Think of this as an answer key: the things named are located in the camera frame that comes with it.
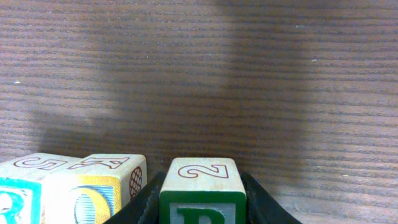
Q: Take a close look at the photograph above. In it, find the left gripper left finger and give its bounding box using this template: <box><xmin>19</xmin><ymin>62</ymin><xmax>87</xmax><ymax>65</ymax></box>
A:
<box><xmin>104</xmin><ymin>172</ymin><xmax>166</xmax><ymax>224</ymax></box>

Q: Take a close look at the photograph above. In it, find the yellow O block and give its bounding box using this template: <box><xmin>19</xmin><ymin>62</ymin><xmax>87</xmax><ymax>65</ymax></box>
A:
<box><xmin>43</xmin><ymin>154</ymin><xmax>147</xmax><ymax>224</ymax></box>

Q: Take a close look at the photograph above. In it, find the green B block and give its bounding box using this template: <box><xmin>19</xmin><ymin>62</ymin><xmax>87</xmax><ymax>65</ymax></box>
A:
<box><xmin>159</xmin><ymin>157</ymin><xmax>247</xmax><ymax>224</ymax></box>

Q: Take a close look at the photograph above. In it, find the green R block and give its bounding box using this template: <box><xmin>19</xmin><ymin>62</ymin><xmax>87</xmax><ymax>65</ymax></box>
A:
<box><xmin>1</xmin><ymin>152</ymin><xmax>79</xmax><ymax>224</ymax></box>

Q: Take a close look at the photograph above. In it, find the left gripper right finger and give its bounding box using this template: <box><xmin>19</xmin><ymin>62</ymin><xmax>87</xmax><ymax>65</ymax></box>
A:
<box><xmin>241</xmin><ymin>172</ymin><xmax>302</xmax><ymax>224</ymax></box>

